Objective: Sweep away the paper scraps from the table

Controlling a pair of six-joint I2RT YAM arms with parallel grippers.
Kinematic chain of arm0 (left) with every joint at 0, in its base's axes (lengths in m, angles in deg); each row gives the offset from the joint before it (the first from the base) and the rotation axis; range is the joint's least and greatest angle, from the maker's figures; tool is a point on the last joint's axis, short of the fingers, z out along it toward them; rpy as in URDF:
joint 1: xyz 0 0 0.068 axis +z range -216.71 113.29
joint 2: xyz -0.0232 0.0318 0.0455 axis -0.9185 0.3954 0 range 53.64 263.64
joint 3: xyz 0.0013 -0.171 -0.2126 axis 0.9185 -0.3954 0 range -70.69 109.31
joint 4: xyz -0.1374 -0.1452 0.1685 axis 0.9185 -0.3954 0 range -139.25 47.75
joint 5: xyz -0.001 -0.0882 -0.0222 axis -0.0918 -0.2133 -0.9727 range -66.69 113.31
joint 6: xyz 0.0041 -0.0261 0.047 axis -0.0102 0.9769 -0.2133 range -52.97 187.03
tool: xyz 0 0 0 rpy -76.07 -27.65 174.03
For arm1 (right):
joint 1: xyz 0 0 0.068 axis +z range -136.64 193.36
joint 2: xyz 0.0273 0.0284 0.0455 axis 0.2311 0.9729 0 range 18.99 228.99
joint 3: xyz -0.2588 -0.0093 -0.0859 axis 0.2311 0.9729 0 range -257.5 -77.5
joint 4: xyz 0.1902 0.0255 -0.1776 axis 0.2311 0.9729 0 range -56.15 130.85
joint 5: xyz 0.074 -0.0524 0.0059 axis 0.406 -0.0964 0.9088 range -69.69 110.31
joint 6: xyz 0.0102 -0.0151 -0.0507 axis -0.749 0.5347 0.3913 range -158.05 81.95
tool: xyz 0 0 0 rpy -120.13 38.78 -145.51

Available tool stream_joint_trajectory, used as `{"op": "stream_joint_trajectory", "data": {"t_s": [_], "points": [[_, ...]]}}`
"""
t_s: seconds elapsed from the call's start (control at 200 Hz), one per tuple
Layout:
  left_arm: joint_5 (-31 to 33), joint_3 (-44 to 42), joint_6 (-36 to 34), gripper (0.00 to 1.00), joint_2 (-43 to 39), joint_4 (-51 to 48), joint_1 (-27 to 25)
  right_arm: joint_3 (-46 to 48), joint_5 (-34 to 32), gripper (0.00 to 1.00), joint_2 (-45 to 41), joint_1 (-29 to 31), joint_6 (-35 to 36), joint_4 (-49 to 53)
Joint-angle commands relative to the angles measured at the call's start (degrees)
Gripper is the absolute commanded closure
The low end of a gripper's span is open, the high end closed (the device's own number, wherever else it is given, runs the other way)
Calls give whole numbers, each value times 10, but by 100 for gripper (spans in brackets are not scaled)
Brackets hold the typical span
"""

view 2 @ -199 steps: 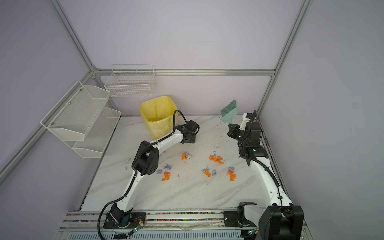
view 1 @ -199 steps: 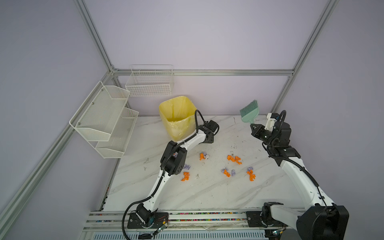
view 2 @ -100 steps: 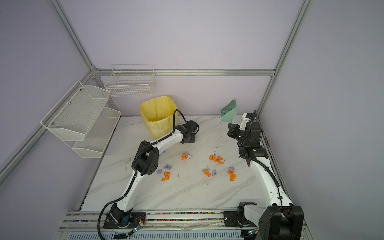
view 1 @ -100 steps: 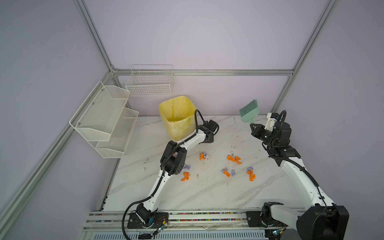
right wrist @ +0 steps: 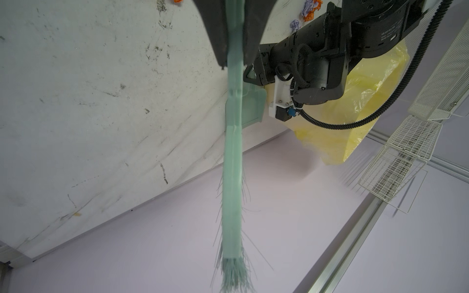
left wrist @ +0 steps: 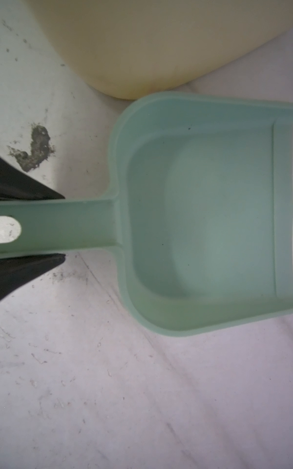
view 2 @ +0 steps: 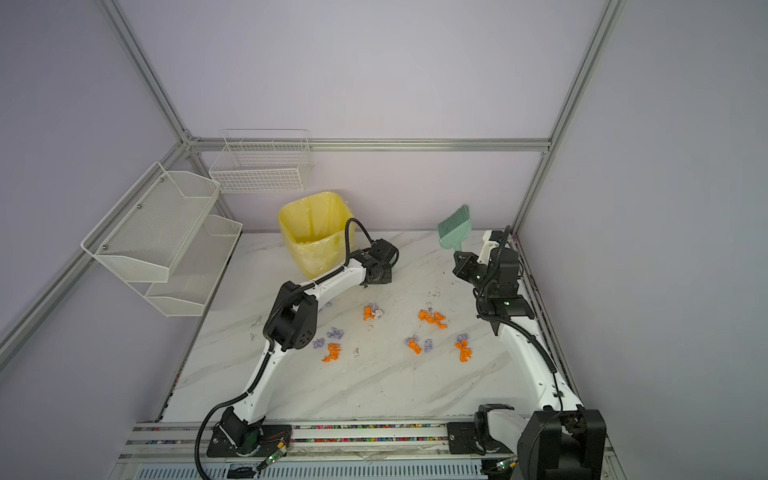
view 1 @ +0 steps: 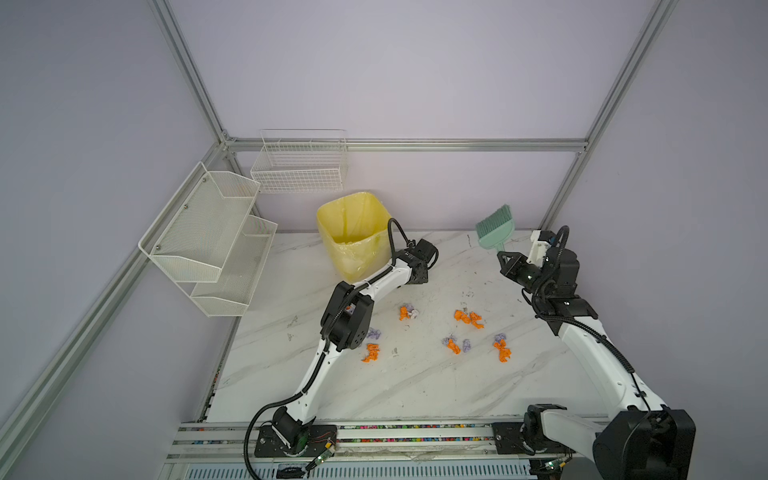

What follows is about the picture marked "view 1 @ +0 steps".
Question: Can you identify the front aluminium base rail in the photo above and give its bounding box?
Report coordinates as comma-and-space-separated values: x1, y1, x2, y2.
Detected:
159, 415, 600, 479

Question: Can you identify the aluminium frame corner post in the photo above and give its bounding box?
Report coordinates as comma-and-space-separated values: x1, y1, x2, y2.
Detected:
538, 0, 678, 230

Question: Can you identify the purple orange scrap middle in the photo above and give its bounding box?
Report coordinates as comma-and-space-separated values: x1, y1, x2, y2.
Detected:
442, 336, 472, 355

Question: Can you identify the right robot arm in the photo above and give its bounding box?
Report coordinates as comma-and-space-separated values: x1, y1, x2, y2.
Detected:
495, 226, 696, 479

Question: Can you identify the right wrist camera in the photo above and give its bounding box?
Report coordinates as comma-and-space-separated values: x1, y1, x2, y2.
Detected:
527, 230, 556, 267

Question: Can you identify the orange purple scrap right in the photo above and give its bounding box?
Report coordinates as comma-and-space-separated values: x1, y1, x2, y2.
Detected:
493, 333, 511, 363

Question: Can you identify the yellow lined trash bin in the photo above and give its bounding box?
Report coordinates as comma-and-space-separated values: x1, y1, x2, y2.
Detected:
316, 192, 391, 283

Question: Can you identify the orange purple scrap centre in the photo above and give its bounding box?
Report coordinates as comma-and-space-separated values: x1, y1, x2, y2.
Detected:
399, 304, 420, 321

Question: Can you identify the white wire basket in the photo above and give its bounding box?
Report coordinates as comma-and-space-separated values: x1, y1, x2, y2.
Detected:
250, 129, 348, 194

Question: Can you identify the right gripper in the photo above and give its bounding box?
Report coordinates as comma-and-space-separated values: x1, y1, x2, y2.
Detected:
496, 248, 549, 299

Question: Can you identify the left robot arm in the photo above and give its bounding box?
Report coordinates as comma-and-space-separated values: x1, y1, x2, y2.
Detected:
243, 218, 439, 479

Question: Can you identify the aluminium table edge rail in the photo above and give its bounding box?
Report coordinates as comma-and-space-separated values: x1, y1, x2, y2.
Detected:
532, 230, 631, 418

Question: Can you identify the green hand brush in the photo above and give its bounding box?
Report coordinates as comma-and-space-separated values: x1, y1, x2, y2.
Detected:
475, 204, 515, 252

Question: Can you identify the aluminium frame back beam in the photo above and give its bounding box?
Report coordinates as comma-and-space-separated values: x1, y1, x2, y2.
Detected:
227, 138, 589, 152

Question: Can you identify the white mesh two-tier shelf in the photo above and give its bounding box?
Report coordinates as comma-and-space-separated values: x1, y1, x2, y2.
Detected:
138, 163, 277, 317

